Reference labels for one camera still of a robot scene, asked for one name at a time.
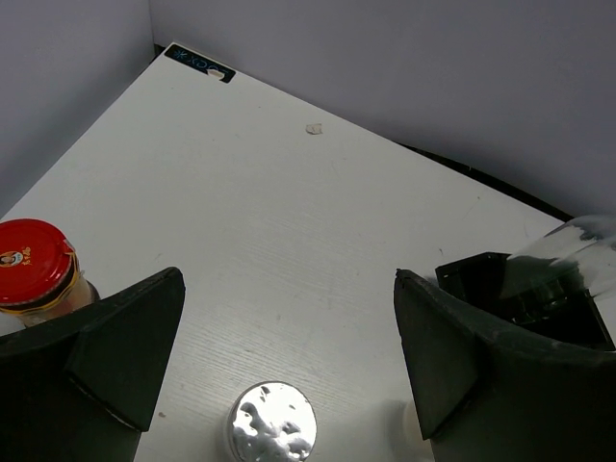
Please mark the red lid sauce jar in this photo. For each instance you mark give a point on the red lid sauce jar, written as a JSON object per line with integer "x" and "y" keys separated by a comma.
{"x": 41, "y": 275}

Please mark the black logo sticker left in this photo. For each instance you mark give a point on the black logo sticker left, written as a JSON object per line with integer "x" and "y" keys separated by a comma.
{"x": 200, "y": 63}

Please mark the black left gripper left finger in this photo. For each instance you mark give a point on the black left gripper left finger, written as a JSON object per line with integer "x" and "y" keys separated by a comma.
{"x": 84, "y": 387}

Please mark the black compartment tray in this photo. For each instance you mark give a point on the black compartment tray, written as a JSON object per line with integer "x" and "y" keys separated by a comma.
{"x": 562, "y": 309}

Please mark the round clear glass bottle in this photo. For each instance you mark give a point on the round clear glass bottle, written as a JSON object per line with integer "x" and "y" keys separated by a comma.
{"x": 584, "y": 246}

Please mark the clear jar silver lid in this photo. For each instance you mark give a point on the clear jar silver lid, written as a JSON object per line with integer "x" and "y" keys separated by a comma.
{"x": 271, "y": 421}

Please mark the small paper scrap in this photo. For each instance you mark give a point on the small paper scrap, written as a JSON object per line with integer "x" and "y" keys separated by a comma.
{"x": 314, "y": 129}

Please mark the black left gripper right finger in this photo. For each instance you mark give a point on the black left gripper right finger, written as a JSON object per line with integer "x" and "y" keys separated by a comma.
{"x": 488, "y": 390}

